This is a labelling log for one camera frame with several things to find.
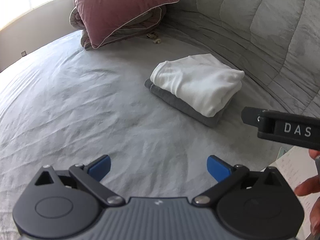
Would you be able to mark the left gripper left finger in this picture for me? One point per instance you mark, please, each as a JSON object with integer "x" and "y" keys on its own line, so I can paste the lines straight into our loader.
{"x": 88, "y": 177}

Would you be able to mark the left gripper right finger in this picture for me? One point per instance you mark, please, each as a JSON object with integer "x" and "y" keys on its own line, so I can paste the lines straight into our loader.
{"x": 227, "y": 177}

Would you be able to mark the cream white shirt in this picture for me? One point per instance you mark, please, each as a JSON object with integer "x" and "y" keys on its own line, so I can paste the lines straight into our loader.
{"x": 202, "y": 81}

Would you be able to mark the person right hand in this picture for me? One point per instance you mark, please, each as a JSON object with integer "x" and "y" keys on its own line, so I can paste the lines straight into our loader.
{"x": 307, "y": 187}

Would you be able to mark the white paper sheet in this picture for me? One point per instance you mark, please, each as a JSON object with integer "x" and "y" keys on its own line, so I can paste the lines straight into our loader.
{"x": 296, "y": 166}

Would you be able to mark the folded grey garment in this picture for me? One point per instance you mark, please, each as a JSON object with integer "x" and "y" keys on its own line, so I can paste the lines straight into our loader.
{"x": 182, "y": 106}

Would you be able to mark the grey padded headboard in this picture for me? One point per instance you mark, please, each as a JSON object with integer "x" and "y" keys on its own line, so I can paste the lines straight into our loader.
{"x": 275, "y": 42}

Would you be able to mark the small beige object on bed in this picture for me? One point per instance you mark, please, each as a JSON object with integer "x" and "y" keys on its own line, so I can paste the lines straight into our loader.
{"x": 154, "y": 37}

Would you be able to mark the pink pillow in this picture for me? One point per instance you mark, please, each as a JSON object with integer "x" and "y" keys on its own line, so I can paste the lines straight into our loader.
{"x": 106, "y": 21}

